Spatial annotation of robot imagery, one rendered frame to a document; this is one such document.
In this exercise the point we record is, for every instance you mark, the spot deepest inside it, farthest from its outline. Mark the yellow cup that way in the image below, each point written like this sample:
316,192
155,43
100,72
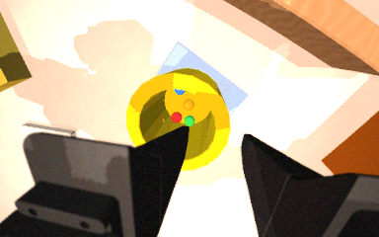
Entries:
149,112

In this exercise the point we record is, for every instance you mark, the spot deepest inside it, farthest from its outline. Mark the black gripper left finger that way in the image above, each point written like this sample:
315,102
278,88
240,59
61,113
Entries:
142,178

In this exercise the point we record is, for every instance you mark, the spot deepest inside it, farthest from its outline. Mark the yellow block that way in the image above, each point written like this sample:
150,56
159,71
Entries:
13,68

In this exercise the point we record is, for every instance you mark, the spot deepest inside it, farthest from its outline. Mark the red marble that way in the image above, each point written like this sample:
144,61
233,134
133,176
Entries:
176,117

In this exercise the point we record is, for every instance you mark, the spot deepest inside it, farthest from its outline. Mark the green marble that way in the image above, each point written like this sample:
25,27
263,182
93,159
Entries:
189,120

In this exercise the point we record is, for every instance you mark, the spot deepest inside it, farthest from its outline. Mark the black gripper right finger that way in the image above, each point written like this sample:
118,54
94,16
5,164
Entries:
291,200

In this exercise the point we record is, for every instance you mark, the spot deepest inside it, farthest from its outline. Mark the blue marble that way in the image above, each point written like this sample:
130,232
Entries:
179,92

